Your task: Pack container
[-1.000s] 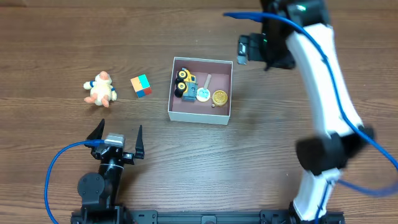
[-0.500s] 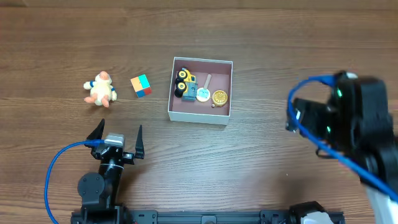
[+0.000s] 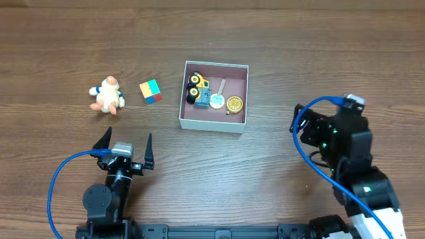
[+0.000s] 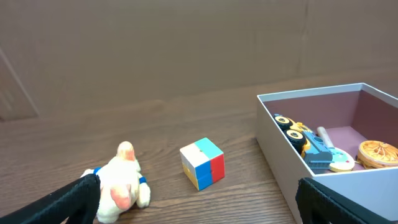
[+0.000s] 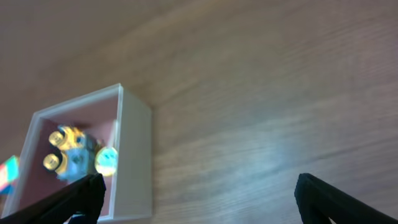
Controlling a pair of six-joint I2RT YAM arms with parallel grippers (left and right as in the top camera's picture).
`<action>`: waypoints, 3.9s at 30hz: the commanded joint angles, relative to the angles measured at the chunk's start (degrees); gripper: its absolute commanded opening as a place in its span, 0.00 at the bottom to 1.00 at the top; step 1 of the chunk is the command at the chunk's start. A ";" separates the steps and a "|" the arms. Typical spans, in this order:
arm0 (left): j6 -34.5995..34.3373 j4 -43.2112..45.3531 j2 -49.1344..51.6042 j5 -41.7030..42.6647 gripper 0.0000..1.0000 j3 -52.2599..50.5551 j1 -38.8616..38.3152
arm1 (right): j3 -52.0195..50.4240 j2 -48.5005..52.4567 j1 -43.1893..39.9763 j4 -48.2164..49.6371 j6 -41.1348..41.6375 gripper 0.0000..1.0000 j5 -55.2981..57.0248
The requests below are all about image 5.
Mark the colourful puzzle cube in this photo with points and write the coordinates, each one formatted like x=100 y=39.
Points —
x=9 y=173

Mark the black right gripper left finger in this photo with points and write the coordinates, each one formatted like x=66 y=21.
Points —
x=79 y=202

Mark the white box pink interior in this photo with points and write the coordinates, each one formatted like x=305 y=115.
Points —
x=111 y=111

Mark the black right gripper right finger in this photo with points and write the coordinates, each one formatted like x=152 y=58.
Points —
x=321 y=203

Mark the blue yellow toy truck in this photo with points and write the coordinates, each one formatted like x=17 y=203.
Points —
x=73 y=153

